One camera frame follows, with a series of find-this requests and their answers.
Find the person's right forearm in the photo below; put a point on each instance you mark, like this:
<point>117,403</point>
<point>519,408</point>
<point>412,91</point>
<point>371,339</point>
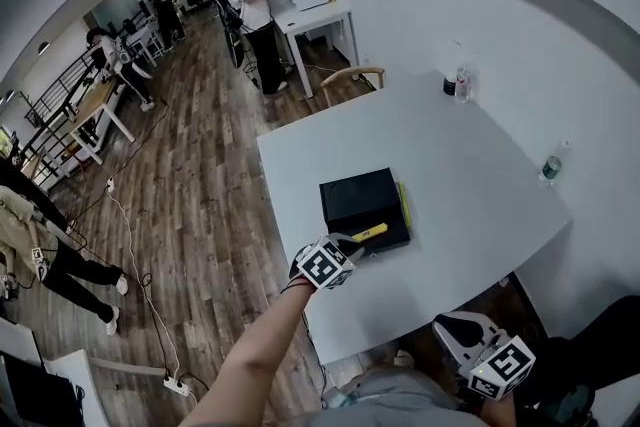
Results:
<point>500,412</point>

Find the small black jar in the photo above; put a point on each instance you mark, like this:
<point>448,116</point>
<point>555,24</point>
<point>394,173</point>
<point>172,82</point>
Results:
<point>449,85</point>

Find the yellow utility knife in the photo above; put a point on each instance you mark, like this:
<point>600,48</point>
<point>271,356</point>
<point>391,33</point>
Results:
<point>371,232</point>

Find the black monitor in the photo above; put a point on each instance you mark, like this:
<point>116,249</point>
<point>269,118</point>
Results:
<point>35,395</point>

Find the clear bottle red label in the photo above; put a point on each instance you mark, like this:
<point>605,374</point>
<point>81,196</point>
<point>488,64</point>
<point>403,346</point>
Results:
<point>463,85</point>

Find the large white table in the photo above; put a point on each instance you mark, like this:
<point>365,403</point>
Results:
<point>465,225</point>

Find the black mesh office chair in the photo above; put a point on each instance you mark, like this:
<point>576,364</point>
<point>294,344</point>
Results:
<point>600,355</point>

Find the white chair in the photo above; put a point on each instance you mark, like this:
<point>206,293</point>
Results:
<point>147,42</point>

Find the black box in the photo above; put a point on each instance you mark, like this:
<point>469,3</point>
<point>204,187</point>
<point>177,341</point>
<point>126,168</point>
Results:
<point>357,200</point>

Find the person's left forearm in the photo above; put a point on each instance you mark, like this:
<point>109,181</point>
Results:
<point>250,360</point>

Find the wooden-top table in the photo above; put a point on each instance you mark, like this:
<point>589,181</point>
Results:
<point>97,100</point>

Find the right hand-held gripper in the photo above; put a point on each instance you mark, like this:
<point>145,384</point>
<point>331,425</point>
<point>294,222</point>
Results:
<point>505,365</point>

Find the black metal railing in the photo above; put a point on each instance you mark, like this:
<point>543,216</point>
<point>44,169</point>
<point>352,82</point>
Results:
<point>65,85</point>

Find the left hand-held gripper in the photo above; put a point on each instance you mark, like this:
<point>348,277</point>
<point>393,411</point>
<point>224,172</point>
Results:
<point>322,265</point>

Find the black pendant lamp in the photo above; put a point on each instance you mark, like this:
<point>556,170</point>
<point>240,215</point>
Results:
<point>44,47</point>
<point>10,95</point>

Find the small white table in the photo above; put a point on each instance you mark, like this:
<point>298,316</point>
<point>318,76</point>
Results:
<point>315,17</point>

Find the yellow ruler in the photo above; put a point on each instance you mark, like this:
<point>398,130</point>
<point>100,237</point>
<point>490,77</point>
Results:
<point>404,205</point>

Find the clear bottle green label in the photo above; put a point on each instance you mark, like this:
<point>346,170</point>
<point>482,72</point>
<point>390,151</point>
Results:
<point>551,167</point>

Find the wooden chair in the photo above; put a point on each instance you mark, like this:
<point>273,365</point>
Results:
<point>350,77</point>

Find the small white power strip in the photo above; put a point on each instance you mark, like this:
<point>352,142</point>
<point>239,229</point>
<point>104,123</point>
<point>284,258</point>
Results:
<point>110,185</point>

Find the person's torso in grey shirt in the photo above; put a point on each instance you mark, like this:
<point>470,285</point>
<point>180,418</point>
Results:
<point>390,400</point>

